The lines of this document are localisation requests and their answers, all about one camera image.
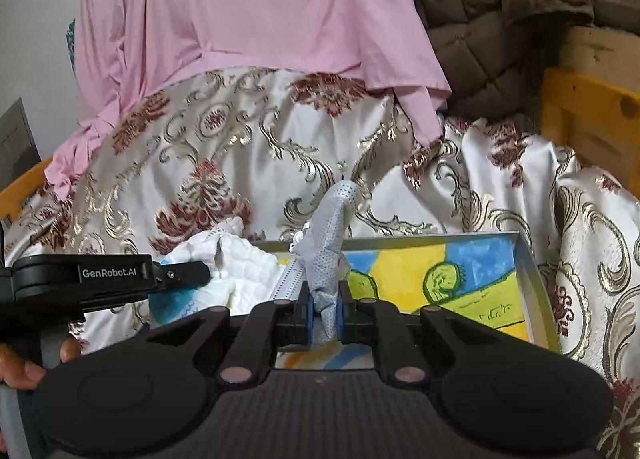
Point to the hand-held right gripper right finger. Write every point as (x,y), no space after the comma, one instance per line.
(342,311)

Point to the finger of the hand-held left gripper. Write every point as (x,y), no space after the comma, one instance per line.
(180,275)

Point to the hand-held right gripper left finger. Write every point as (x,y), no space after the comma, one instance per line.
(307,311)

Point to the grey perforated sock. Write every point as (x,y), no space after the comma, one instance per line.
(327,259)

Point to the metal tray with painted bottom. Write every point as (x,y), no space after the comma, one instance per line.
(450,299)

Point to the person's left hand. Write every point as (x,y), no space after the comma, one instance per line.
(20,371)

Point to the floral satin blanket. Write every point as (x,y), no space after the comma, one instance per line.
(225,159)

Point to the grey door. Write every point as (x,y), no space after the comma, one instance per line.
(15,144)

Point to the pink shirt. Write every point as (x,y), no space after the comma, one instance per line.
(225,4)

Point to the brown quilted jacket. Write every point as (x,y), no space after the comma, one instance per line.
(500,14)

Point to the pale wooden board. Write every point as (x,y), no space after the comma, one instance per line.
(605,54)

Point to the slatted wooden bed rail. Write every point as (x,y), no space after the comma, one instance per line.
(20,194)

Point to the teal wall poster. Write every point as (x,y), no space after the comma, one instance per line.
(70,44)

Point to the wooden bed frame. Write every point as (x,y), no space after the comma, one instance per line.
(590,109)

